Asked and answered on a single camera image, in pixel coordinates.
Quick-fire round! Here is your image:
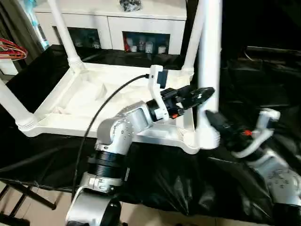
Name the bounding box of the black plastic mat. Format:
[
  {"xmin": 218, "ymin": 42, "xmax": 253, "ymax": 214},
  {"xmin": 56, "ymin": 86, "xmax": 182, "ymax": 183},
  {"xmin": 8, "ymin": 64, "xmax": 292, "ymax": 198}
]
[{"xmin": 0, "ymin": 45, "xmax": 301, "ymax": 223}]

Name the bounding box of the black metal bar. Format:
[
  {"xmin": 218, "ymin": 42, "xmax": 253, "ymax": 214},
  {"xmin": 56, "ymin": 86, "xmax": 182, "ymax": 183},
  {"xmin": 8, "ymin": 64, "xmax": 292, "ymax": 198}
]
[{"xmin": 245, "ymin": 45, "xmax": 301, "ymax": 60}]

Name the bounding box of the grey crumpled bundle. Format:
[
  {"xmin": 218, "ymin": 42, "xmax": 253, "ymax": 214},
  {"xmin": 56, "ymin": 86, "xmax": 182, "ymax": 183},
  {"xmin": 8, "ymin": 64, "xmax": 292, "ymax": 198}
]
[{"xmin": 119, "ymin": 0, "xmax": 143, "ymax": 13}]

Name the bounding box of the white plastic table top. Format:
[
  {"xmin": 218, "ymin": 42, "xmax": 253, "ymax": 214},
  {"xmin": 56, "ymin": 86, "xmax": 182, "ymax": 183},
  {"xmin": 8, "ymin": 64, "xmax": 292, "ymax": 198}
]
[{"xmin": 21, "ymin": 60, "xmax": 222, "ymax": 156}]

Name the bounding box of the red wire hanger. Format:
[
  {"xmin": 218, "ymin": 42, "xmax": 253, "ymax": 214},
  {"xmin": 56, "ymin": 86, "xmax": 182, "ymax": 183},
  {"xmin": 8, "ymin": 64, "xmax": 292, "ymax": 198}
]
[{"xmin": 0, "ymin": 39, "xmax": 28, "ymax": 62}]

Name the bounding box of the black metal stand frame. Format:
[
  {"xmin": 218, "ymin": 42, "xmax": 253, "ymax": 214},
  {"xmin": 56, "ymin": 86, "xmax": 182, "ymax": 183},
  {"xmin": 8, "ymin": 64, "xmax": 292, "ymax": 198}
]
[{"xmin": 0, "ymin": 181, "xmax": 58, "ymax": 226}]

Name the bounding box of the white plastic table leg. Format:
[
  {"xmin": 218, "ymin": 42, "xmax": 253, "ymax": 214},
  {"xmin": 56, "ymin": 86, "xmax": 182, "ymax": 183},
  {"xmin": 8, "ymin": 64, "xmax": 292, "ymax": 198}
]
[
  {"xmin": 195, "ymin": 0, "xmax": 223, "ymax": 150},
  {"xmin": 0, "ymin": 78, "xmax": 39, "ymax": 132},
  {"xmin": 181, "ymin": 0, "xmax": 206, "ymax": 77},
  {"xmin": 47, "ymin": 0, "xmax": 86, "ymax": 72}
]

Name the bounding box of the white cabinet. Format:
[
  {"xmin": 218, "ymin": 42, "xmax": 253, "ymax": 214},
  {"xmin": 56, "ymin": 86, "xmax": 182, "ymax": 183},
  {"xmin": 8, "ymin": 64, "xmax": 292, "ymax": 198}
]
[{"xmin": 33, "ymin": 0, "xmax": 199, "ymax": 57}]

